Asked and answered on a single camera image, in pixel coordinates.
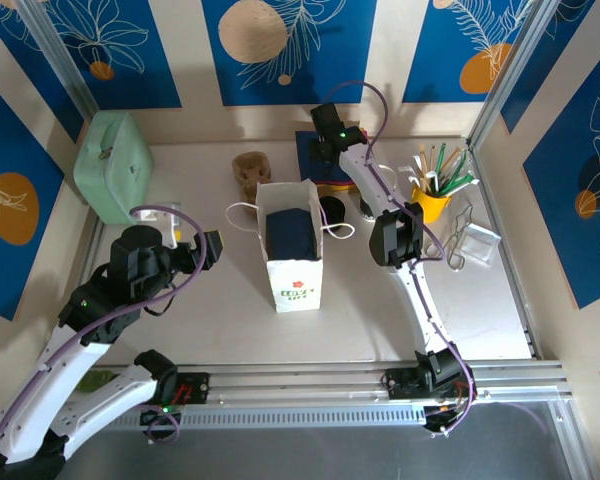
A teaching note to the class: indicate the white paper bag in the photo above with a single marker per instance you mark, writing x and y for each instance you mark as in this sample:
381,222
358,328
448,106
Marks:
295,285

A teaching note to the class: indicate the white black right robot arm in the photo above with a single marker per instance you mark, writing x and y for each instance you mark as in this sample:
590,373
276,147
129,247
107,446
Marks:
375,185

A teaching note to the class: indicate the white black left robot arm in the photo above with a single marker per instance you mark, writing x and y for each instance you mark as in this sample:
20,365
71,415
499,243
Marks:
45,385

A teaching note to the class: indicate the yellow napkin stack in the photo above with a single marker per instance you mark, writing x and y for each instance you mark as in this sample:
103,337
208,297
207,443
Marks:
340,187

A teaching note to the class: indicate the black cup lid stack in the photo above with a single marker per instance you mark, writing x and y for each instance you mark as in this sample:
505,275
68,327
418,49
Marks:
332,210

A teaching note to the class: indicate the white wrapped straw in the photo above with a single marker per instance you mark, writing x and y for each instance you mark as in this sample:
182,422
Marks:
407,171
474,183

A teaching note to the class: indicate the brown cardboard cup carrier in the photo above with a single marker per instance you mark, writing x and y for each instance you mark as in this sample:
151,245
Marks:
252,167

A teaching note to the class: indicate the wooden stirrer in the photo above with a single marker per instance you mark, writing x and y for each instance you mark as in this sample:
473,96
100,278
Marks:
423,157

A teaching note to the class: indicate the mint green carry case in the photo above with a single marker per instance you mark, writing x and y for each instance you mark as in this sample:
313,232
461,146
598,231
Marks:
112,165

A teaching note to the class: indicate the thin green stirrer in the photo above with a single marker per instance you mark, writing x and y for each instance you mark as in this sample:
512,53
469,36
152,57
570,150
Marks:
441,155

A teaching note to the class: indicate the yellow plastic bucket holder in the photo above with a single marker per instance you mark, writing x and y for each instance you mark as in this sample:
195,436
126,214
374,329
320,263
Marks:
437,207

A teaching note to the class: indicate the green wrapped straw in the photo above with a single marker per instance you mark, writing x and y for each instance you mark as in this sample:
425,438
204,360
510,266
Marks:
457,167
464,182

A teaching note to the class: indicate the green sticker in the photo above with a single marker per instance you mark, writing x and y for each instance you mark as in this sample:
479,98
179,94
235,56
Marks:
94,382

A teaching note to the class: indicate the black controller board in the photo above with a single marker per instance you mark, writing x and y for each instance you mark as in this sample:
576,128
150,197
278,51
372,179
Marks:
162,414
442,415

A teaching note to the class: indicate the clear plastic tray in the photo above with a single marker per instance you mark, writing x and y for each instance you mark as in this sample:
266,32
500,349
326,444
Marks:
480,245

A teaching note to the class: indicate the grey metal sheet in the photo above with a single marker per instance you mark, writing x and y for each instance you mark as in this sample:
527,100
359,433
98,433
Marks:
300,455

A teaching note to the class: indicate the aluminium frame post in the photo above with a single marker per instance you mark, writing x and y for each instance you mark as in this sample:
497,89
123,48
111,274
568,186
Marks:
510,75
60,55

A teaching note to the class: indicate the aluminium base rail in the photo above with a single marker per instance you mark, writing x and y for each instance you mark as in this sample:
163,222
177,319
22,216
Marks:
300,382

